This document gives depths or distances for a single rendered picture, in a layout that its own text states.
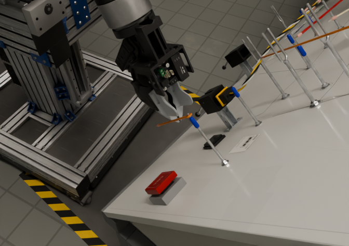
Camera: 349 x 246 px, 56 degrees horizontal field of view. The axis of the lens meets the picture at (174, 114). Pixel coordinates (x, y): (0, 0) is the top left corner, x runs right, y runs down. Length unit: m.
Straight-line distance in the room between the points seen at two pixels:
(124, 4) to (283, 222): 0.35
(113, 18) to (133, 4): 0.04
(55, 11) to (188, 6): 2.15
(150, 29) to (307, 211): 0.32
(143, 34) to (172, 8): 2.67
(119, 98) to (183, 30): 1.09
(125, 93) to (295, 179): 1.69
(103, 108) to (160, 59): 1.47
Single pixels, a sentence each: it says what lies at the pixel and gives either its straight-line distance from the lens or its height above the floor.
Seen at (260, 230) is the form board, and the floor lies 1.31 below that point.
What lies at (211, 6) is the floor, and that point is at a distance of 3.20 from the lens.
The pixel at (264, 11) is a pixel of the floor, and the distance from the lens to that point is 3.21.
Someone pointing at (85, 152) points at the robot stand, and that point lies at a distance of 1.77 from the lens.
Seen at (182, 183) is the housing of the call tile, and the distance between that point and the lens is 0.60.
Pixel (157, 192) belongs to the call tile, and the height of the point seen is 1.13.
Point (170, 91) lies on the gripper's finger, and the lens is 0.60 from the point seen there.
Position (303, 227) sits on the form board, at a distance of 0.33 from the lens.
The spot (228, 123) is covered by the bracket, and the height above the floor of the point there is 1.10.
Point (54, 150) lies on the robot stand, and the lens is 1.85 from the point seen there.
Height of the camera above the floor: 1.64
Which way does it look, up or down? 49 degrees down
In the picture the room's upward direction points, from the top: straight up
